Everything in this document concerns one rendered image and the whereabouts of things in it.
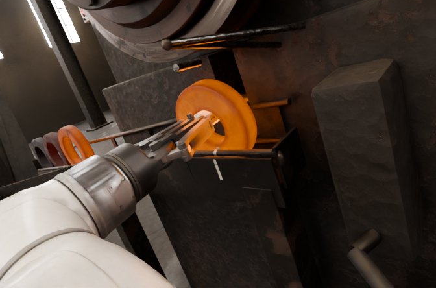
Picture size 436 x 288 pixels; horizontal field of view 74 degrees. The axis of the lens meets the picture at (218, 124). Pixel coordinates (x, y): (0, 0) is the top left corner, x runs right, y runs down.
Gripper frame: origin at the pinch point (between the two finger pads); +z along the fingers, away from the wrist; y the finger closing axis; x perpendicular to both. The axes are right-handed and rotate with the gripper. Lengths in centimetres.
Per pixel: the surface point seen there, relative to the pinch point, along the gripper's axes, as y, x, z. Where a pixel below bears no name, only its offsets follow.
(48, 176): -50, -6, -15
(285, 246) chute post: 9.3, -22.8, -4.8
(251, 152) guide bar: 8.0, -6.0, -3.0
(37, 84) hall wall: -998, 67, 305
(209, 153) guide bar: -1.2, -6.1, -3.1
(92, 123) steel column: -642, -74, 250
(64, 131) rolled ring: -69, 1, 0
